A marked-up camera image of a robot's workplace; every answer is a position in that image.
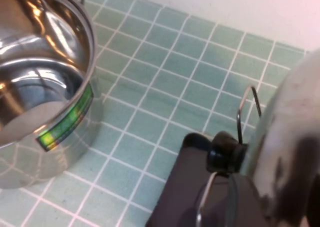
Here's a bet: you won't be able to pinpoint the steel pot lid black knob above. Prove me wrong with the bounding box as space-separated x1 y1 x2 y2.
206 46 320 227

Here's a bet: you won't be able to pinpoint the teal tiled tablecloth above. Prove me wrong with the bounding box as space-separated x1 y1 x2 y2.
0 0 313 227

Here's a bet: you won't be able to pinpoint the black lid rack wire holder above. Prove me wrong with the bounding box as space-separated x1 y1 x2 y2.
144 85 276 227

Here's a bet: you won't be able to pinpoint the stainless steel pot black handles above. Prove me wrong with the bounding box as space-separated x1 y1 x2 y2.
0 0 104 189

